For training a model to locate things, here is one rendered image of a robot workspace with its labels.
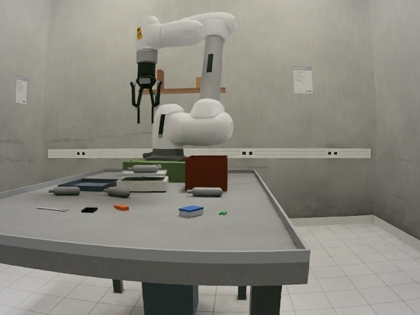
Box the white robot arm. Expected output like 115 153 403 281
135 12 237 161

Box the grey table edge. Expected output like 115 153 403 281
0 169 310 264

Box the red open box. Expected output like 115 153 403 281
185 156 228 192

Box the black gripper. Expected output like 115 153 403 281
130 62 162 124

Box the orange block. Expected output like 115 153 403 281
114 205 129 211

